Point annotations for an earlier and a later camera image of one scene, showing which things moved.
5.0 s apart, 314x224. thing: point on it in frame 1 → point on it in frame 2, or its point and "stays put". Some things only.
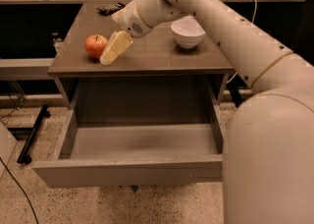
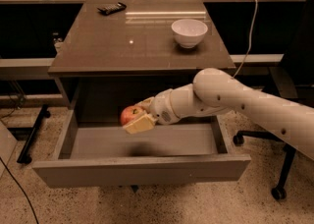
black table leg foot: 25,156 stays put
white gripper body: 130,20 → 161,106
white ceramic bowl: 186,32 stays put
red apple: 95,45 → 130,113
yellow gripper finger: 119,42 → 144,123
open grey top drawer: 133,154 stays put
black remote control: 111,8 stays put
